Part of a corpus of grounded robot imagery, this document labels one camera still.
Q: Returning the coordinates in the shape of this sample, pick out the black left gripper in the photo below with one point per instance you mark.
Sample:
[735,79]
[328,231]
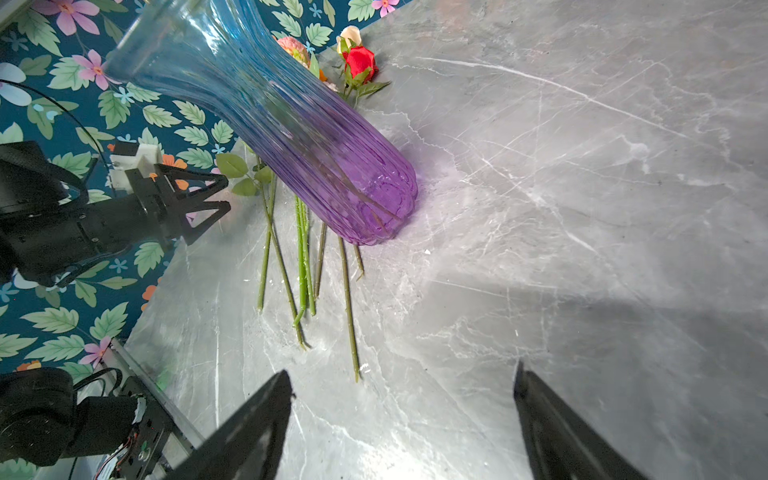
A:
[111,227]

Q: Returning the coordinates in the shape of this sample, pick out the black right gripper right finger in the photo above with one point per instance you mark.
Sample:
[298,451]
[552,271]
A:
[559,443]

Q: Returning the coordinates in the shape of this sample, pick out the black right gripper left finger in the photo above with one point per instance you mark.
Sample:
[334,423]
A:
[248,445]

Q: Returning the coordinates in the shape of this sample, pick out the purple blue glass vase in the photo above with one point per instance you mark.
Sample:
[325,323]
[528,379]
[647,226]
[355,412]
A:
[220,56]

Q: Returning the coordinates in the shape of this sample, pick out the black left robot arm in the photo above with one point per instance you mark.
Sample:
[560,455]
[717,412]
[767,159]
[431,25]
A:
[79,265]

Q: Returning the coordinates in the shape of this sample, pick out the pink carnation top flower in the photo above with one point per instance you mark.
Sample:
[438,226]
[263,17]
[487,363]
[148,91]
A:
[295,49]

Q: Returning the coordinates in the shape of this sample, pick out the red rose at pile edge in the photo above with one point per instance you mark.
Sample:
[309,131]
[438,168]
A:
[358,75]

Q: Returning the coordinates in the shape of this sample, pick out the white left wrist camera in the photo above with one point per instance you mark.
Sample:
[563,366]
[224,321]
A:
[126,156]

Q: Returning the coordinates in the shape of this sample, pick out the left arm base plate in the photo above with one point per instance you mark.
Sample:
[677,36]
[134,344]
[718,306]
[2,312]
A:
[162,438]

